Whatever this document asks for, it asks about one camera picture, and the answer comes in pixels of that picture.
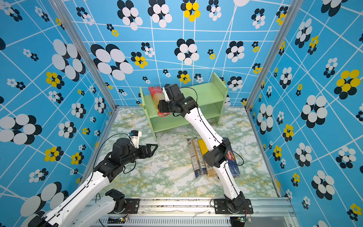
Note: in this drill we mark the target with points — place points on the green two-tier wooden shelf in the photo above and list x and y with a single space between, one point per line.
210 97

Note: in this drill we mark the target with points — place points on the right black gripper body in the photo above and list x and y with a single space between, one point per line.
169 107

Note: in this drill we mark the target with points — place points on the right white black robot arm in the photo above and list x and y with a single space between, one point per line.
216 157

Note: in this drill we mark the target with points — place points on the green circuit board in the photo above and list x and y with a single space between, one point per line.
117 220
239 221

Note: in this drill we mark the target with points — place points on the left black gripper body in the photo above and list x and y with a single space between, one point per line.
134 155

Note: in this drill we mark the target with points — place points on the dark blue Barilla spaghetti package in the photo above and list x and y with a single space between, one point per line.
231 158

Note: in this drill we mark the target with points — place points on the red spaghetti package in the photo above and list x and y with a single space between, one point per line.
156 93

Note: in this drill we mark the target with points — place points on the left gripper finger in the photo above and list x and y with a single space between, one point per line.
149 147
146 154

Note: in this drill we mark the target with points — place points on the right green circuit board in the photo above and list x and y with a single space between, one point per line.
239 221

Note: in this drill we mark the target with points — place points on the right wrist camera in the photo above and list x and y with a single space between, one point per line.
165 93

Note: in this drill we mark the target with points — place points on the clear blue-label spaghetti package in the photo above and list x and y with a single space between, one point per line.
198 164

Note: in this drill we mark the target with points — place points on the yellow spaghetti package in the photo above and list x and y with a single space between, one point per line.
203 148

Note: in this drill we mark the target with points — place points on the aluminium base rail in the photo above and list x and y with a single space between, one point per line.
200 212

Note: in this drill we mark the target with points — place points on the left green circuit board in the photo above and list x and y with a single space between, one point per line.
117 220

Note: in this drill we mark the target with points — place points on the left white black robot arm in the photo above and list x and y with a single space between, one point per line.
73 211

